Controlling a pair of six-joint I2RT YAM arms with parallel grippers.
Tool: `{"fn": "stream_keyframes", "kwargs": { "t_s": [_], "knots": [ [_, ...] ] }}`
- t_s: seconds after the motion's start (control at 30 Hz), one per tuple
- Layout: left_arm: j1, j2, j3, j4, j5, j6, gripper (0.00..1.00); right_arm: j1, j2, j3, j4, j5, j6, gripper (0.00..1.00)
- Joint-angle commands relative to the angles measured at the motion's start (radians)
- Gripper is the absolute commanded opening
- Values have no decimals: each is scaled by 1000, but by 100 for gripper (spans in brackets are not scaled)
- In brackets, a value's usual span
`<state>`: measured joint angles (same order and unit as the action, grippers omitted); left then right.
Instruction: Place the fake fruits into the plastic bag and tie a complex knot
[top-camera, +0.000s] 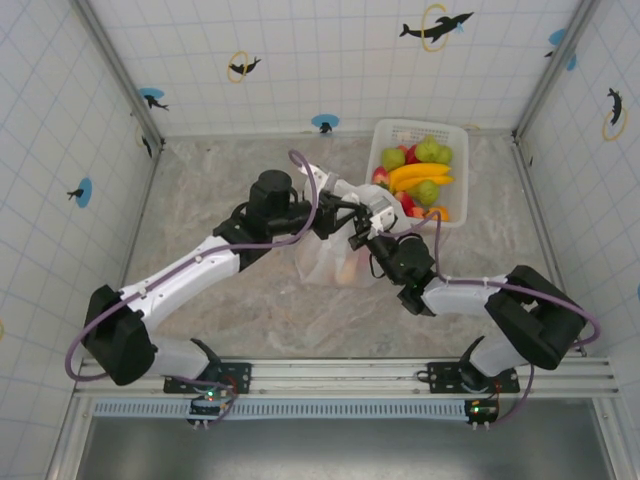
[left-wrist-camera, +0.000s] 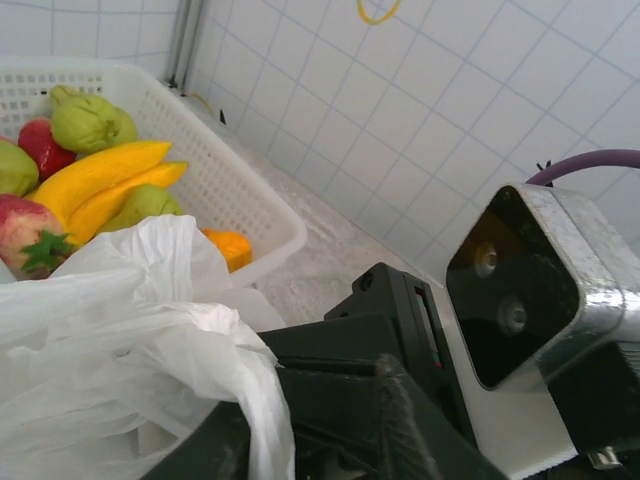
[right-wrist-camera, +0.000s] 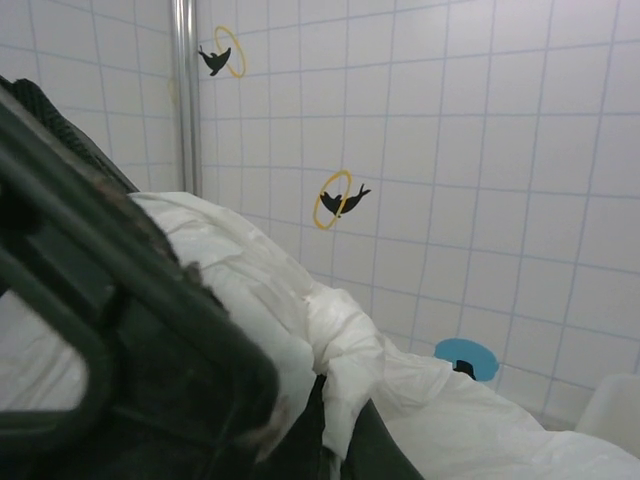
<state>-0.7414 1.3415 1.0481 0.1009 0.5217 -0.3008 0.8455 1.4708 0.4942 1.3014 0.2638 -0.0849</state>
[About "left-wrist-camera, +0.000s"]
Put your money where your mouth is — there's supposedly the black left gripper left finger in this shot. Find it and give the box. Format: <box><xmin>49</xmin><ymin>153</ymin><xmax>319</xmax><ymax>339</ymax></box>
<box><xmin>142</xmin><ymin>399</ymin><xmax>254</xmax><ymax>480</ymax></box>

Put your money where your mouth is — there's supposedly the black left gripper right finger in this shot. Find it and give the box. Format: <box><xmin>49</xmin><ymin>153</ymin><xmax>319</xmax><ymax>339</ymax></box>
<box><xmin>374</xmin><ymin>352</ymin><xmax>504</xmax><ymax>480</ymax></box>

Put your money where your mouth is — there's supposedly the white plastic bag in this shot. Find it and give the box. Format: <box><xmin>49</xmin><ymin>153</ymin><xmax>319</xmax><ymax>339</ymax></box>
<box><xmin>0</xmin><ymin>214</ymin><xmax>297</xmax><ymax>480</ymax></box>

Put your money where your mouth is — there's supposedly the orange fake mango piece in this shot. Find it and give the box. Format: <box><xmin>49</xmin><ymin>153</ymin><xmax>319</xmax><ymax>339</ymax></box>
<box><xmin>201</xmin><ymin>227</ymin><xmax>254</xmax><ymax>275</ymax></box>

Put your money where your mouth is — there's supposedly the yellow fake banana bunch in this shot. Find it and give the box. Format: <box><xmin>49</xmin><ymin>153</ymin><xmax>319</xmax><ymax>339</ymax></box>
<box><xmin>24</xmin><ymin>140</ymin><xmax>190</xmax><ymax>247</ymax></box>

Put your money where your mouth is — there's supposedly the large green fake fruit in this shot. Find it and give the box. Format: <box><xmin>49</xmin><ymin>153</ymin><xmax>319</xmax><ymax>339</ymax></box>
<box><xmin>49</xmin><ymin>84</ymin><xmax>139</xmax><ymax>155</ymax></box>

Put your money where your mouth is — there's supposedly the white plastic basket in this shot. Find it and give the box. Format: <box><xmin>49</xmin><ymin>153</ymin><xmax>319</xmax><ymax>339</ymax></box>
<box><xmin>0</xmin><ymin>55</ymin><xmax>309</xmax><ymax>290</ymax></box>

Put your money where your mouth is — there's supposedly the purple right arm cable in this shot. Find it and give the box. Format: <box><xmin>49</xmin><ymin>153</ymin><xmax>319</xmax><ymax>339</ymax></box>
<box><xmin>523</xmin><ymin>148</ymin><xmax>640</xmax><ymax>190</ymax></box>

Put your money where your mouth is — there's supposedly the black animal yellow ring sticker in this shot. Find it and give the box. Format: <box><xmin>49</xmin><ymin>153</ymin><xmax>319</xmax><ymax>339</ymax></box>
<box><xmin>355</xmin><ymin>0</ymin><xmax>403</xmax><ymax>27</ymax></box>

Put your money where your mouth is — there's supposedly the aluminium corner post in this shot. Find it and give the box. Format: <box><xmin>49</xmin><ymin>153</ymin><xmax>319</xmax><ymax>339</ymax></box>
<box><xmin>164</xmin><ymin>0</ymin><xmax>207</xmax><ymax>94</ymax></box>

